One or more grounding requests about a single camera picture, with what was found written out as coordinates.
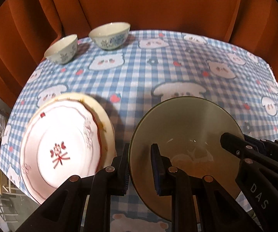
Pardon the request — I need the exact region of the pink red-rimmed plate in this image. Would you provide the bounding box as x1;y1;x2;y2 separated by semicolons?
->
20;100;101;204

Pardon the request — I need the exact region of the floral ceramic bowl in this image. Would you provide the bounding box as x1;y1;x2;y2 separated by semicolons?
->
44;34;78;64
88;22;131;50
129;96;243;220

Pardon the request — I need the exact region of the large yellow flower plate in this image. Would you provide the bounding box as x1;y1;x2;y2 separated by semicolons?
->
25;92;116;171

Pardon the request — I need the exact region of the orange curtain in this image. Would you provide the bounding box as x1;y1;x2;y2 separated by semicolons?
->
0;0;278;106

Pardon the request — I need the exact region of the blue checked bear tablecloth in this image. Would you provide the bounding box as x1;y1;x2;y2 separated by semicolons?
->
0;30;278;231

